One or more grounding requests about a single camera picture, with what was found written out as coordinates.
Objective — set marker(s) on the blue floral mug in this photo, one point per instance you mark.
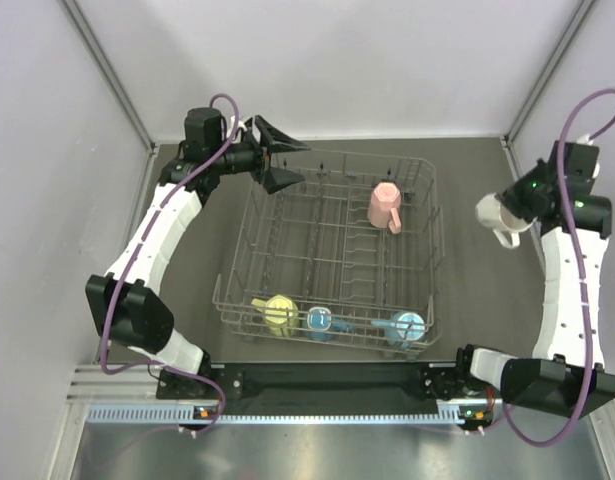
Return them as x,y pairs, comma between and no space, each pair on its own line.
322,325

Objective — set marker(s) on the aluminium frame rail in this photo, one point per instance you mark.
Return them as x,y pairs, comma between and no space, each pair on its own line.
151,395

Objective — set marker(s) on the pink mug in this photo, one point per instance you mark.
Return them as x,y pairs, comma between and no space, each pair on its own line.
384,207

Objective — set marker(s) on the plain blue mug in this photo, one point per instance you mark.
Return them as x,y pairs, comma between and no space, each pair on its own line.
402,329

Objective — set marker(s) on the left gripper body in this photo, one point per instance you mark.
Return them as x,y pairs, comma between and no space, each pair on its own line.
265,154

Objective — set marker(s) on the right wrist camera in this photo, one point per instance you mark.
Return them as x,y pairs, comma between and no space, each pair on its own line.
586,140

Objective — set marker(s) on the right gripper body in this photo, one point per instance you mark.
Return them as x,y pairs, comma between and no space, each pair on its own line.
521,195

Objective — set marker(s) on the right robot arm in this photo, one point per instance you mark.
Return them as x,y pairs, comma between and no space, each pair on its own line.
551,378

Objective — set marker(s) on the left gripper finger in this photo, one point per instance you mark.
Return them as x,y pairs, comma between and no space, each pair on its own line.
280,178
275,141

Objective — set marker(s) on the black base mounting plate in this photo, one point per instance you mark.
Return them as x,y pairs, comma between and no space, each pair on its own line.
445,381

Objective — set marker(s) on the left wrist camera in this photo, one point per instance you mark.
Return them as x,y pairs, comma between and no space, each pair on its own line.
235,127

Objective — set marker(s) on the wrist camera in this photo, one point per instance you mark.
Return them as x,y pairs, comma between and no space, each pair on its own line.
586,140
235,127

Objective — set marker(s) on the grey wire dish rack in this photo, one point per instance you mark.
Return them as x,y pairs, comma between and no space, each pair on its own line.
312,242

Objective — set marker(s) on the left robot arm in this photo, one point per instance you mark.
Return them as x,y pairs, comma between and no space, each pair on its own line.
125,302

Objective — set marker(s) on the yellow mug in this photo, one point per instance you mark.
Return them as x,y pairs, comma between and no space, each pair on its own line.
280,314

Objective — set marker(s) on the white mug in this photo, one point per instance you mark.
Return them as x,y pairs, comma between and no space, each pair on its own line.
507,228

